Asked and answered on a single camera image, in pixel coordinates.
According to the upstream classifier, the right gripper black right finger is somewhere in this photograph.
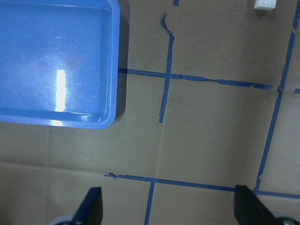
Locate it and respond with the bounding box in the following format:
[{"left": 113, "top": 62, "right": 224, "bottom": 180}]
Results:
[{"left": 234, "top": 185, "right": 278, "bottom": 225}]

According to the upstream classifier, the blue plastic tray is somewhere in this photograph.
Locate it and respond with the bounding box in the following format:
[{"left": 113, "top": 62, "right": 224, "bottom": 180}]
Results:
[{"left": 0, "top": 0, "right": 120, "bottom": 129}]

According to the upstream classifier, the brown paper table cover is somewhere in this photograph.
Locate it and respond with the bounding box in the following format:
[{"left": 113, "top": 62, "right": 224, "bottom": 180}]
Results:
[{"left": 0, "top": 0, "right": 300, "bottom": 225}]

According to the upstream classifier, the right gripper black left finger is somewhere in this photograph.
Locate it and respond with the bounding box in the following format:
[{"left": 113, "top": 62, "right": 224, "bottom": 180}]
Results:
[{"left": 72, "top": 187, "right": 103, "bottom": 225}]

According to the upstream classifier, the white block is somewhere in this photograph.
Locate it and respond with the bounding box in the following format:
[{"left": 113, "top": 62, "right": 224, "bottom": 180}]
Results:
[{"left": 254, "top": 0, "right": 277, "bottom": 11}]

